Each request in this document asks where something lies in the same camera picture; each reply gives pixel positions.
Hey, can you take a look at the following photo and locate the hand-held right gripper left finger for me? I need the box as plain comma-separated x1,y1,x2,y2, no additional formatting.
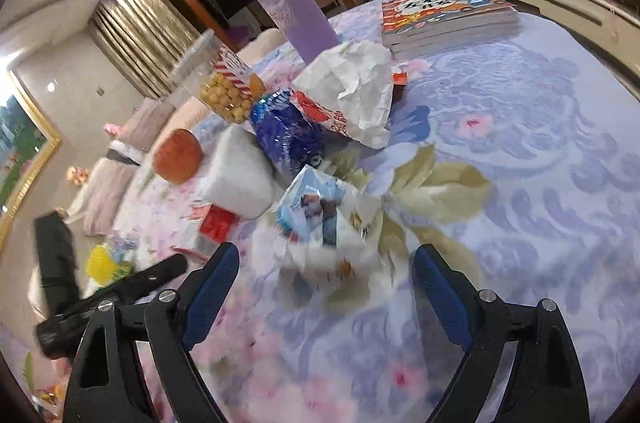
62,242,240,423

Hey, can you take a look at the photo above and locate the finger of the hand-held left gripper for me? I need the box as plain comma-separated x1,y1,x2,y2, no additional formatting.
60,254,189,313
34,212,82,310

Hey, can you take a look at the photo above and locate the red apple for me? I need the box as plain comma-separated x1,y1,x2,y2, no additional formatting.
152,129,203,184

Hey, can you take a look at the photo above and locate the gold framed landscape painting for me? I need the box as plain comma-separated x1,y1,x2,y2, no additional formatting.
0,70,62,244

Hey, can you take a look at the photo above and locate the small red snack packet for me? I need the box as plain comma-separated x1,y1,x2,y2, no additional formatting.
199,204,240,240

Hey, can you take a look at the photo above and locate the white tissue pack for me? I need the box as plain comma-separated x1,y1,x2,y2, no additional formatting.
196,124,286,220

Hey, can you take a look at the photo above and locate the yellow plastic comb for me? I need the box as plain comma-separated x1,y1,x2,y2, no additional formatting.
86,244,132,288

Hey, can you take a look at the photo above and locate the brown plush bear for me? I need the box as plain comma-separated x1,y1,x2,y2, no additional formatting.
67,166,91,189

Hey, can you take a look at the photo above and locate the white paper bag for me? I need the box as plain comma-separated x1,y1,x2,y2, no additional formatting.
291,40,396,150

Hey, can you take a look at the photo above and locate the blue snack packet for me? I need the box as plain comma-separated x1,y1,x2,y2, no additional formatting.
249,89,327,176

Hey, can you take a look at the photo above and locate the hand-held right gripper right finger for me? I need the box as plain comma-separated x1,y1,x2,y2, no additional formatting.
412,244,591,423

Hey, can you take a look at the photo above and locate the stack of picture books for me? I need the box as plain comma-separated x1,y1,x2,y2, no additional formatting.
381,0,522,60

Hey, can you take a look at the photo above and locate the pink striped pillow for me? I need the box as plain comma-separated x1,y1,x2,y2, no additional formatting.
82,156,138,234
120,96,173,151

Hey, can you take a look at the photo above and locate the clear jar of snack balls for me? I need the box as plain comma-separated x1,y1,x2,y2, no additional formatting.
170,28,268,125

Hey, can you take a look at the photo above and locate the floral tablecloth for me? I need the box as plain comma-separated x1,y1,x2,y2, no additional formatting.
0,0,640,423

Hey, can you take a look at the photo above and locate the beige sofa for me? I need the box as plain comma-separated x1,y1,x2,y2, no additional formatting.
27,28,286,324

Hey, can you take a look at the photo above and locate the white blue wrapper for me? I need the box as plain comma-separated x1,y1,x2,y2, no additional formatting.
275,164,383,289

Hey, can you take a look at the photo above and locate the purple water bottle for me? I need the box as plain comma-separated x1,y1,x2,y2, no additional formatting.
235,0,341,66

